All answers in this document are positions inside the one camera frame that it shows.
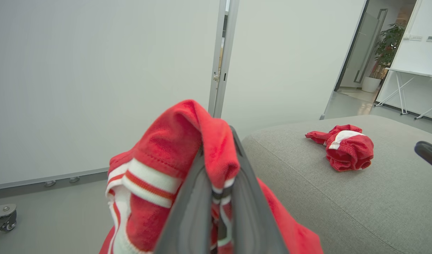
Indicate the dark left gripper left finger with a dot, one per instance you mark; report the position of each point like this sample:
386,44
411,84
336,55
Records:
191,218

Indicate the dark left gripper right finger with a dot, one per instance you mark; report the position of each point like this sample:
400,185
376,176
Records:
254,218

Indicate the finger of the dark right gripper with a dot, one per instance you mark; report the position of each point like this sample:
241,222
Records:
431,153

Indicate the red shorts with white stripe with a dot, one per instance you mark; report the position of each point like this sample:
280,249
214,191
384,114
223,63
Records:
350,151

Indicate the red jersey with white stripes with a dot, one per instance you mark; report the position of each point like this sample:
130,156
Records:
159,141

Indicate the grey fabric sofa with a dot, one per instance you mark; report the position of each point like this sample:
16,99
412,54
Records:
342,211

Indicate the white folding table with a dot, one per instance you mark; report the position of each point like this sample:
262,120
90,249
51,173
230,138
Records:
413,73

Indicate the white plant pot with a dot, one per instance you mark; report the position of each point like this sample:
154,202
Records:
371,84

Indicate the green potted plant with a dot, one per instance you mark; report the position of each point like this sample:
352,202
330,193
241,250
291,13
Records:
388,46

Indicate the metal partition latch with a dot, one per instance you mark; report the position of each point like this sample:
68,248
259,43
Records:
216,77

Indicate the black caster with silver wheel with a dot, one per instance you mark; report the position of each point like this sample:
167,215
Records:
7,225

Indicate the grey partition foot with plate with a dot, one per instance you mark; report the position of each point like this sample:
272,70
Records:
0,210

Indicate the white wall switch panel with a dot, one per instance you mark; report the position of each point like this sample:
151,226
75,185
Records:
415,37

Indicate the grey partition bottom rail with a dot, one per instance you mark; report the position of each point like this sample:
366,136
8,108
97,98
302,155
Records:
43,179

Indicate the grey partition post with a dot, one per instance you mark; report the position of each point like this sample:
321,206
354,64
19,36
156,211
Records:
217,42
230,53

